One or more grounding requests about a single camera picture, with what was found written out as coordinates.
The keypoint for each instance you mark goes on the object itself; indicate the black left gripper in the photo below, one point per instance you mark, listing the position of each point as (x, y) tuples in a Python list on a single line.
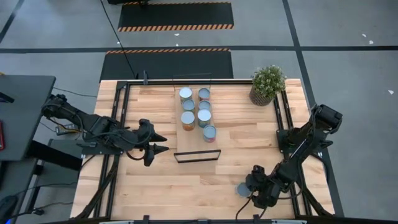
[(144, 130)]

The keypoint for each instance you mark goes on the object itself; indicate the red patterned soup can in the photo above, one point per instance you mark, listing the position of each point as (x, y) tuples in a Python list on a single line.
[(204, 93)]

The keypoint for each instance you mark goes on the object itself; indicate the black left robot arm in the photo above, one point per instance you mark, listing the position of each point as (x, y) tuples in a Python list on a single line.
[(93, 124)]

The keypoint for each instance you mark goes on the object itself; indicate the teal-sided bright-lidded can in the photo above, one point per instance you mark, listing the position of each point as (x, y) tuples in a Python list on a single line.
[(204, 116)]

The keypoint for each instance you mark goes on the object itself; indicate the grey-lidded tin can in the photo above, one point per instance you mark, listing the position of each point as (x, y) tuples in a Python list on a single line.
[(241, 190)]

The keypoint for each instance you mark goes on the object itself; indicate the black aluminium table frame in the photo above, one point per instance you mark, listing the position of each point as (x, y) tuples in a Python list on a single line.
[(149, 82)]

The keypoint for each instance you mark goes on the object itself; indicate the black rounded object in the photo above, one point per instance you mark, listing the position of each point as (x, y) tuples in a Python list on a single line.
[(6, 207)]

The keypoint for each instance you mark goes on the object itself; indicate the potted green plant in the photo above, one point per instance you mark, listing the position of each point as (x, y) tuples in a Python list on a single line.
[(268, 81)]

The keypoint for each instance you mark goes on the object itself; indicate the orange pineapple can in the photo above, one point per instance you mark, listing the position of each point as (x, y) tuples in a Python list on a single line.
[(188, 119)]

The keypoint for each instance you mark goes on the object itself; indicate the wooden shelf with black frame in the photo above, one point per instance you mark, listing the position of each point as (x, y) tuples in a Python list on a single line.
[(192, 143)]

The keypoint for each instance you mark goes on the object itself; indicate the teal tomato can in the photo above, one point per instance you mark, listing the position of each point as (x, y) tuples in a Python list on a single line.
[(188, 105)]

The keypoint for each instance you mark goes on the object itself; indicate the black flat device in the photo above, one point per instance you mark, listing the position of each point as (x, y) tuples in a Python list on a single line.
[(4, 98)]

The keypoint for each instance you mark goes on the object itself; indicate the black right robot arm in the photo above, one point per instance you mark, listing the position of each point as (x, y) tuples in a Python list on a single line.
[(298, 152)]

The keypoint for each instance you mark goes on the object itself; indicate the bright-lidded tin can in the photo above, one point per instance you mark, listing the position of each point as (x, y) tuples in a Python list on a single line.
[(185, 93)]

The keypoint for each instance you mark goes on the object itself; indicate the black hazard-striped floor mat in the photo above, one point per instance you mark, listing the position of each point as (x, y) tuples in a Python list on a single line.
[(168, 65), (174, 15)]

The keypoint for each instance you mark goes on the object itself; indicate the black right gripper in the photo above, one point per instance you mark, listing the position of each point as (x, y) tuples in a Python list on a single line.
[(275, 188)]

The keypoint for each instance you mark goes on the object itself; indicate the red flat object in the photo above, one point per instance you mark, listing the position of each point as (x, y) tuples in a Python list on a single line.
[(1, 137)]

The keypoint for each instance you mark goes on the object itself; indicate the black desk leg beam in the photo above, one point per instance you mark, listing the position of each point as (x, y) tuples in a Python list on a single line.
[(56, 154)]

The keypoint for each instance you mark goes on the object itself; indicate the dark grey desk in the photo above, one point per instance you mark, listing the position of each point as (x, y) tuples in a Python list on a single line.
[(25, 130)]

